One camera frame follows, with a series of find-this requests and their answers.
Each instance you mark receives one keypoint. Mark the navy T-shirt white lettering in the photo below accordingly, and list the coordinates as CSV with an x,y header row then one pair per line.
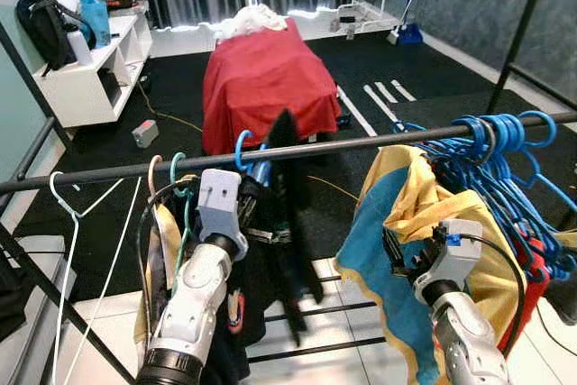
x,y
288,187

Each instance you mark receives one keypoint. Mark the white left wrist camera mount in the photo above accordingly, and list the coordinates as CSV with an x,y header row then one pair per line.
x,y
219,200

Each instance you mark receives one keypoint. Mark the yellow plaid garment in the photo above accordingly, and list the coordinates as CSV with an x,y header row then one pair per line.
x,y
162,241

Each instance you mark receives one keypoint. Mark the red cloth covered table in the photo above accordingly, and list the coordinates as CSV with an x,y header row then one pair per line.
x,y
270,78

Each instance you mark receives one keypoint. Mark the white crumpled cloth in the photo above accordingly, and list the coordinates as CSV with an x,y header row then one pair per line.
x,y
257,17

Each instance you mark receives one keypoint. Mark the small grey box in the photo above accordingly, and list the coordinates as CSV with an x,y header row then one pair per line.
x,y
144,134

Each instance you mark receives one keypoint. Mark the grey padded bench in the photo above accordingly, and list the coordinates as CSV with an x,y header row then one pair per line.
x,y
45,268

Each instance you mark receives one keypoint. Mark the white shelf unit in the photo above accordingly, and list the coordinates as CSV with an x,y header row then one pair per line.
x,y
81,96

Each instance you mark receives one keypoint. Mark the white bottle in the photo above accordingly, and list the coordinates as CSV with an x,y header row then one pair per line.
x,y
79,45

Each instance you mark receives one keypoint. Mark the pink clothes hanger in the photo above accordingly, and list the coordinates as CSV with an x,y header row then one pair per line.
x,y
150,173

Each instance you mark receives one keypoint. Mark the green clothes hanger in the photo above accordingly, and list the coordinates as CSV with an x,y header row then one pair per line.
x,y
173,169

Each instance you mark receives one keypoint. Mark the red garment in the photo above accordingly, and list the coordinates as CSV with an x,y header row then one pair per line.
x,y
532,295

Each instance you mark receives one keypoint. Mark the black metal clothes rack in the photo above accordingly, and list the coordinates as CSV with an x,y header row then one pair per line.
x,y
522,29
361,142

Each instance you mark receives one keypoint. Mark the blue and yellow garment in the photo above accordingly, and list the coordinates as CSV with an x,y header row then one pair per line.
x,y
379,250

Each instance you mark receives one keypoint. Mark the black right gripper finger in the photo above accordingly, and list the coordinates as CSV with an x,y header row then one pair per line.
x,y
392,248

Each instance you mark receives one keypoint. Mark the black folded cloth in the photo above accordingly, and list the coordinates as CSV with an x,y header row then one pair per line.
x,y
13,299

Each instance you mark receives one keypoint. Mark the blue headed broom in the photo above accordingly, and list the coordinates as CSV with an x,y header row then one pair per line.
x,y
410,35

